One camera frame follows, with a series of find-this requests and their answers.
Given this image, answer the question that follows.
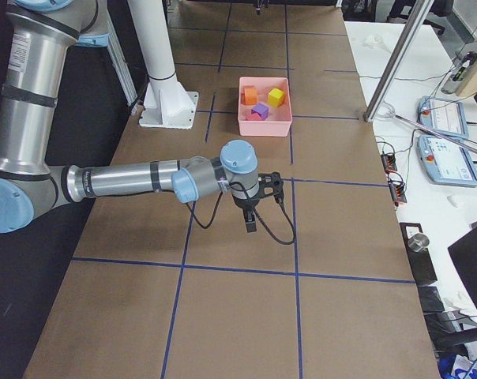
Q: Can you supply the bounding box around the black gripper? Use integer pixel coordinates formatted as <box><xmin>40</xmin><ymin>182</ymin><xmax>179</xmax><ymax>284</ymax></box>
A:
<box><xmin>232</xmin><ymin>171</ymin><xmax>283</xmax><ymax>233</ymax></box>
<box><xmin>254</xmin><ymin>0</ymin><xmax>269</xmax><ymax>10</ymax></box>

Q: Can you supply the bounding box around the orange foam block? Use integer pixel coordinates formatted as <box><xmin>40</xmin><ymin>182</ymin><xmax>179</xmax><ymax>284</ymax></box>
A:
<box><xmin>242</xmin><ymin>86</ymin><xmax>258</xmax><ymax>106</ymax></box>

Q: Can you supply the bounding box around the yellow foam block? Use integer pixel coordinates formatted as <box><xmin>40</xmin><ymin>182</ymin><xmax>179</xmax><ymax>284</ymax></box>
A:
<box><xmin>267</xmin><ymin>88</ymin><xmax>286</xmax><ymax>107</ymax></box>

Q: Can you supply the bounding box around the red foam block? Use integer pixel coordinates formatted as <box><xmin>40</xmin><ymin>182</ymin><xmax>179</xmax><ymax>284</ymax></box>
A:
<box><xmin>246</xmin><ymin>113</ymin><xmax>263</xmax><ymax>121</ymax></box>

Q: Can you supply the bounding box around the purple foam block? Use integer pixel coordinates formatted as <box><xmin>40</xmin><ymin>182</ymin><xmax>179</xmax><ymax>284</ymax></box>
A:
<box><xmin>250</xmin><ymin>103</ymin><xmax>269</xmax><ymax>120</ymax></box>

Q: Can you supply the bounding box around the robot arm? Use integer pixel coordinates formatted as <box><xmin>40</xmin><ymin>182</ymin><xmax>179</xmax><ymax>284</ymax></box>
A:
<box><xmin>0</xmin><ymin>1</ymin><xmax>284</xmax><ymax>233</ymax></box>

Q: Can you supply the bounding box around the pink plastic bin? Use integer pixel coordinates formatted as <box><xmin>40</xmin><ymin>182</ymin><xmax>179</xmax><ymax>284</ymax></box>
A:
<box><xmin>238</xmin><ymin>77</ymin><xmax>293</xmax><ymax>137</ymax></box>

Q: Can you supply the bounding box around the metal cup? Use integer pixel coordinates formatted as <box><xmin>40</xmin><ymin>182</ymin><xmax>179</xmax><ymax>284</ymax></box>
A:
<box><xmin>408</xmin><ymin>233</ymin><xmax>430</xmax><ymax>253</ymax></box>

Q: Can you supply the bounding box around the near teach pendant tablet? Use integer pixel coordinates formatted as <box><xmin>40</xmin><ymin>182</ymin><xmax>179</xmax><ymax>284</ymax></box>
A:
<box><xmin>416</xmin><ymin>135</ymin><xmax>477</xmax><ymax>188</ymax></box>

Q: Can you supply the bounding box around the teach pendant tablet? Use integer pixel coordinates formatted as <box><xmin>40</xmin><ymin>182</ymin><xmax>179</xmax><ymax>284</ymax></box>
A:
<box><xmin>418</xmin><ymin>96</ymin><xmax>469</xmax><ymax>139</ymax></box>
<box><xmin>416</xmin><ymin>135</ymin><xmax>477</xmax><ymax>188</ymax></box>

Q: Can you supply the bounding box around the far teach pendant tablet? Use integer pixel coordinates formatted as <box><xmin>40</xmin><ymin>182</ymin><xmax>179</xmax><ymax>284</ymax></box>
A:
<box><xmin>418</xmin><ymin>96</ymin><xmax>469</xmax><ymax>139</ymax></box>

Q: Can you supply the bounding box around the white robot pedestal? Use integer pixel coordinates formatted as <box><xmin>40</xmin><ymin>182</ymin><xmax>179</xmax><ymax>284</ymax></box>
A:
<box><xmin>128</xmin><ymin>0</ymin><xmax>199</xmax><ymax>129</ymax></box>

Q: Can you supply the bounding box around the aluminium frame post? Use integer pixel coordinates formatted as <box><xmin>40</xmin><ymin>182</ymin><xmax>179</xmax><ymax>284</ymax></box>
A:
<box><xmin>363</xmin><ymin>0</ymin><xmax>434</xmax><ymax>122</ymax></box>

